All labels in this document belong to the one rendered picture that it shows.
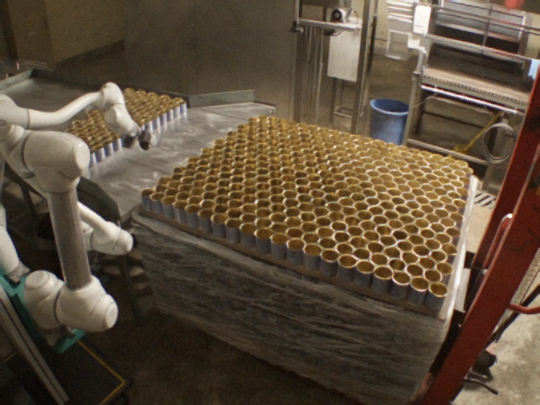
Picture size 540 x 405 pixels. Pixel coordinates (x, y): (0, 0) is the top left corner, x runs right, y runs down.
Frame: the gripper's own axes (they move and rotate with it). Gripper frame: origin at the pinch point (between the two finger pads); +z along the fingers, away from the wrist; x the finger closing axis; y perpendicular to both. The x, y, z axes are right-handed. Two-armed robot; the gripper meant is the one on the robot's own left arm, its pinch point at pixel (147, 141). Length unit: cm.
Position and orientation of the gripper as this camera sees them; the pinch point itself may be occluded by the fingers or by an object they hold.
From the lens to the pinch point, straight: 231.1
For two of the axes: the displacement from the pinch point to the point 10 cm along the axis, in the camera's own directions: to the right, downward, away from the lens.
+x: -9.4, -2.1, 2.6
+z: 2.2, 2.2, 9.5
